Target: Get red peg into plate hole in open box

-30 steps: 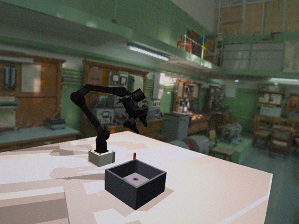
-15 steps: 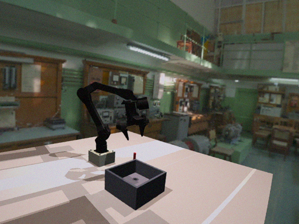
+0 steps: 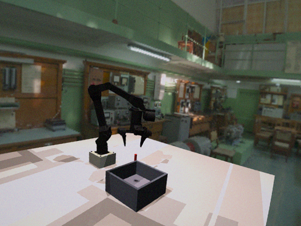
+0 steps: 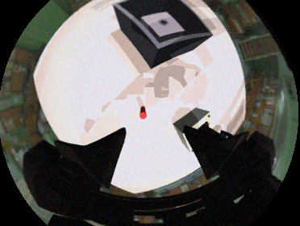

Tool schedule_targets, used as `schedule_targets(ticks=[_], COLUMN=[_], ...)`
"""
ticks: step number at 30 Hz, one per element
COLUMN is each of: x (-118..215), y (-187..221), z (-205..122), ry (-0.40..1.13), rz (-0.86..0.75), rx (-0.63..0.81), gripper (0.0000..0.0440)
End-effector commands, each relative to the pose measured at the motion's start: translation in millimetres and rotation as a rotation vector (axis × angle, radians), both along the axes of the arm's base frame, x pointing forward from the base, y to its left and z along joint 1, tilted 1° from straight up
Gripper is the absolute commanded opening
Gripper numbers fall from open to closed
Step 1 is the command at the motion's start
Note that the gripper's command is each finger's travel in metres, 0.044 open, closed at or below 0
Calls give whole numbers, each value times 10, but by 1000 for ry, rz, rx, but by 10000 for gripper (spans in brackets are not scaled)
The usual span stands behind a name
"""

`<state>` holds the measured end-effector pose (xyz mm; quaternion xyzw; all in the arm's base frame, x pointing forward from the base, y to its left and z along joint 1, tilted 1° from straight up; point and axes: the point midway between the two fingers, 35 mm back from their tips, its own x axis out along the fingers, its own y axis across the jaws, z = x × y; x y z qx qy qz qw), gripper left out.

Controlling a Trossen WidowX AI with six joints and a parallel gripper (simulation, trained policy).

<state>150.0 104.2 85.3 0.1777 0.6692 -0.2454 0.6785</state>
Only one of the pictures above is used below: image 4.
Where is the red peg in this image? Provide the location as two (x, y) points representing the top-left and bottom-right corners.
(140, 106), (147, 119)

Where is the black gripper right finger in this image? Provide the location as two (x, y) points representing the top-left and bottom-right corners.
(183, 126), (250, 179)

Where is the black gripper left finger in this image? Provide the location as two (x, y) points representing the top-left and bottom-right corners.
(53, 127), (127, 189)

